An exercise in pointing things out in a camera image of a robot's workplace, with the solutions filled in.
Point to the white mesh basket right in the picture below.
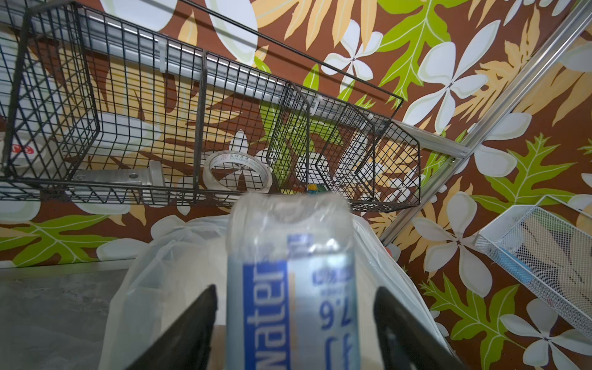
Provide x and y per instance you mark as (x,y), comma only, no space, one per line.
(554,239)

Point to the clear tape roll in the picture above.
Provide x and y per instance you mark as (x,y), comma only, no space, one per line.
(223,171)

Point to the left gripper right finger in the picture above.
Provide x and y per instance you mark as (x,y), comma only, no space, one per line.
(404,341)

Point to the black wire wall basket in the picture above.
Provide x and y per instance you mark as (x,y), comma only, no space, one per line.
(101,109)

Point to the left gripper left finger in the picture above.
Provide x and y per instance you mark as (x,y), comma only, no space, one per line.
(187,343)

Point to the blue label water bottle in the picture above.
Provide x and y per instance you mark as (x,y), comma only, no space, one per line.
(292,300)

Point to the blue object in basket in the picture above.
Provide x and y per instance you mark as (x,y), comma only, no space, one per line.
(513,265)

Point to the clear bin liner bag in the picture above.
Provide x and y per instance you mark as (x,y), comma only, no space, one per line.
(181,262)

